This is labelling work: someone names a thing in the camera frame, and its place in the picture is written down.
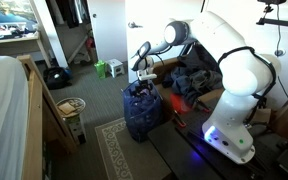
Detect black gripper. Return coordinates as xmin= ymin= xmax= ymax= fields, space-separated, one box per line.
xmin=137 ymin=69 xmax=157 ymax=87

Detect blue cloth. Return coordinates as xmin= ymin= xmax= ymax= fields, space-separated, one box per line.
xmin=129 ymin=93 xmax=155 ymax=116

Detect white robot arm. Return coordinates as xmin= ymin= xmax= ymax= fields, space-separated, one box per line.
xmin=129 ymin=11 xmax=281 ymax=164

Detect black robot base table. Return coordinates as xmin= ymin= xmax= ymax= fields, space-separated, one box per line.
xmin=148 ymin=112 xmax=288 ymax=180

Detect blue mesh laundry basket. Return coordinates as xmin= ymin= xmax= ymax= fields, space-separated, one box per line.
xmin=122 ymin=80 xmax=163 ymax=143

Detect brown couch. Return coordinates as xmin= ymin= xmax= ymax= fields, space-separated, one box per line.
xmin=153 ymin=44 xmax=223 ymax=121

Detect red cloth item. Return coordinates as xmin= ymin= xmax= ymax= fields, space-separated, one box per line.
xmin=170 ymin=94 xmax=191 ymax=114

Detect black jacket on couch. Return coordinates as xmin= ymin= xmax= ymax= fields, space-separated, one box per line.
xmin=177 ymin=44 xmax=221 ymax=74

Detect dark clothes pile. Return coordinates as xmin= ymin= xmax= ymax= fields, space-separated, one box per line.
xmin=162 ymin=67 xmax=223 ymax=106

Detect green bag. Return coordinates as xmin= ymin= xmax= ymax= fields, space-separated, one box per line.
xmin=94 ymin=60 xmax=106 ymax=78

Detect white door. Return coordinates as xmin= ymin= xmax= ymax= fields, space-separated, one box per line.
xmin=125 ymin=0 xmax=203 ymax=82

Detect patterned beige rug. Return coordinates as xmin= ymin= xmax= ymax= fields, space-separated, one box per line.
xmin=95 ymin=118 xmax=171 ymax=180

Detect round side stool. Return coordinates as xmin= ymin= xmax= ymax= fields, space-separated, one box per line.
xmin=57 ymin=97 xmax=86 ymax=145

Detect black backpack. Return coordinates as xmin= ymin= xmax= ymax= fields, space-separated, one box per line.
xmin=43 ymin=67 xmax=71 ymax=90

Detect hanging clothes in closet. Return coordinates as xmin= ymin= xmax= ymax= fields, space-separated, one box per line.
xmin=56 ymin=0 xmax=89 ymax=28

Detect white mattress bedding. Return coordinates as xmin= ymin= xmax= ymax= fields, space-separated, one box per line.
xmin=0 ymin=56 xmax=28 ymax=180

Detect white desk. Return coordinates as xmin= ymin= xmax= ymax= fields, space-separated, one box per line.
xmin=0 ymin=32 xmax=51 ymax=67

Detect computer monitor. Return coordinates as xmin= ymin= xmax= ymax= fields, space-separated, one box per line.
xmin=0 ymin=0 xmax=37 ymax=23

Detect red handled clamp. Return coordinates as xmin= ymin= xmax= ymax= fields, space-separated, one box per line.
xmin=174 ymin=110 xmax=186 ymax=128

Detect silver door handle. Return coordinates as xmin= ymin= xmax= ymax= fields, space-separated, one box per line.
xmin=128 ymin=22 xmax=143 ymax=29

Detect wooden bed frame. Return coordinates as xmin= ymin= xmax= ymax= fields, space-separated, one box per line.
xmin=17 ymin=55 xmax=77 ymax=180

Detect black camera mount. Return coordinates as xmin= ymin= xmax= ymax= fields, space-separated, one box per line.
xmin=255 ymin=0 xmax=288 ymax=35

